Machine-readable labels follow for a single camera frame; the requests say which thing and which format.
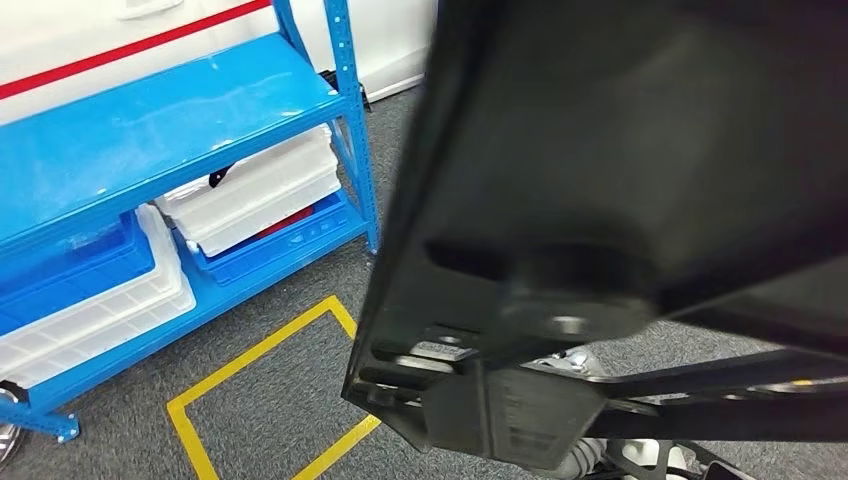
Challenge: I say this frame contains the black plastic plate bracket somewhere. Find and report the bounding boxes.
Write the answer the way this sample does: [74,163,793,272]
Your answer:
[341,0,848,473]

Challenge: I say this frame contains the red part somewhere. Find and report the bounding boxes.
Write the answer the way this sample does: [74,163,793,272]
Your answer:
[254,205,316,240]

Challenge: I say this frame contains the blue metal shelf rack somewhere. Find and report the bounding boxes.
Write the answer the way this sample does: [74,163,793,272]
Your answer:
[0,0,382,444]

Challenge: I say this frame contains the blue plastic crate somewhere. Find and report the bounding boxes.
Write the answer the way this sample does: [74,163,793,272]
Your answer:
[0,210,157,336]
[173,192,369,287]

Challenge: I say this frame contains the yellow floor tape square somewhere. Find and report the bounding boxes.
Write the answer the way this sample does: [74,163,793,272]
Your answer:
[166,296,382,480]

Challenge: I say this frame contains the white car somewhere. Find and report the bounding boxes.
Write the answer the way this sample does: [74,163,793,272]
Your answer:
[0,0,439,127]

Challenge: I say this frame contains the red barrier belt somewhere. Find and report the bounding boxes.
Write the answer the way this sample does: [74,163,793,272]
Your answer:
[0,0,273,102]

